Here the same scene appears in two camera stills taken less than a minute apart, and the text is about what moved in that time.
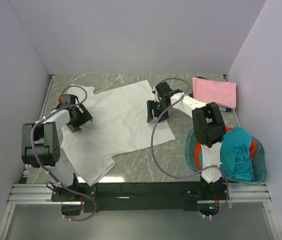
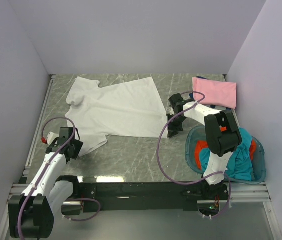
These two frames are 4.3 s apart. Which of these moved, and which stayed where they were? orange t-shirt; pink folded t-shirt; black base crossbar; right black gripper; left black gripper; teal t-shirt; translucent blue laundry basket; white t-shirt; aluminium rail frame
Moved: white t-shirt; right black gripper; left black gripper
Stayed: teal t-shirt; black base crossbar; translucent blue laundry basket; aluminium rail frame; pink folded t-shirt; orange t-shirt
